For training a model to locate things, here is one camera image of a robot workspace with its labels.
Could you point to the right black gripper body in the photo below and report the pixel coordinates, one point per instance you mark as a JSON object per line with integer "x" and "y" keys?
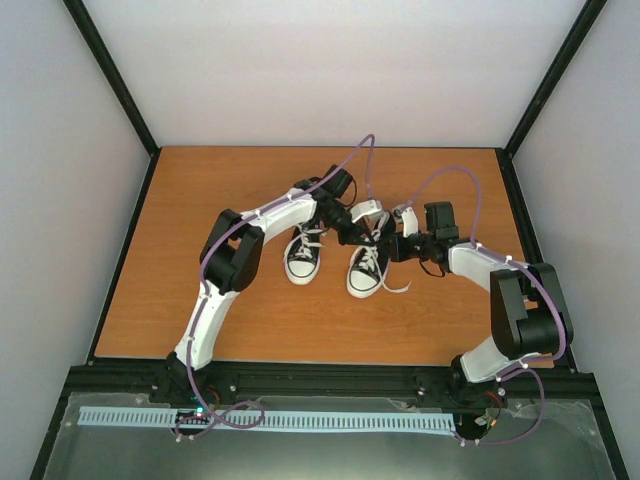
{"x": 402, "y": 253}

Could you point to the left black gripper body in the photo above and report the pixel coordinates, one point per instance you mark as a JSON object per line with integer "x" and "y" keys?
{"x": 343, "y": 235}

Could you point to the white shoelace of sneaker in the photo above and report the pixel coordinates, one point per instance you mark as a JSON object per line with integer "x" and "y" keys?
{"x": 380, "y": 265}
{"x": 305, "y": 245}

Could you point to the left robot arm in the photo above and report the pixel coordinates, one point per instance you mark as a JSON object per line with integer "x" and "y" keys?
{"x": 230, "y": 258}

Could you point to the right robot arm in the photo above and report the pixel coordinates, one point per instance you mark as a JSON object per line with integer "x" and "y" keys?
{"x": 528, "y": 313}

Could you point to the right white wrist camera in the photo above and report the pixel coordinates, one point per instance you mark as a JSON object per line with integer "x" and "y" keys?
{"x": 407, "y": 218}

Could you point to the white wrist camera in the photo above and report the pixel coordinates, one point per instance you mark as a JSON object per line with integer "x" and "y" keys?
{"x": 407, "y": 218}
{"x": 371, "y": 209}

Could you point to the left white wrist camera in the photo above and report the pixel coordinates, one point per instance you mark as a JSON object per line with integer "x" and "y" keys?
{"x": 371, "y": 209}

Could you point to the white slotted cable duct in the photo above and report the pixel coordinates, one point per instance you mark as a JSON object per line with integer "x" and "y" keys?
{"x": 189, "y": 422}

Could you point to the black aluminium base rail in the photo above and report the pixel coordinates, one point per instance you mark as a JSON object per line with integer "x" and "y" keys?
{"x": 232, "y": 382}

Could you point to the right black frame post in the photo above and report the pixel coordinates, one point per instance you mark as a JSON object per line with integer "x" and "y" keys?
{"x": 572, "y": 42}

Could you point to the black frame post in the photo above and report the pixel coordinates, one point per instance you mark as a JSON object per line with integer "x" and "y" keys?
{"x": 99, "y": 50}
{"x": 572, "y": 42}

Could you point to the left black frame post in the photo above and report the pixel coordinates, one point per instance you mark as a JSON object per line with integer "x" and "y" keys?
{"x": 99, "y": 50}

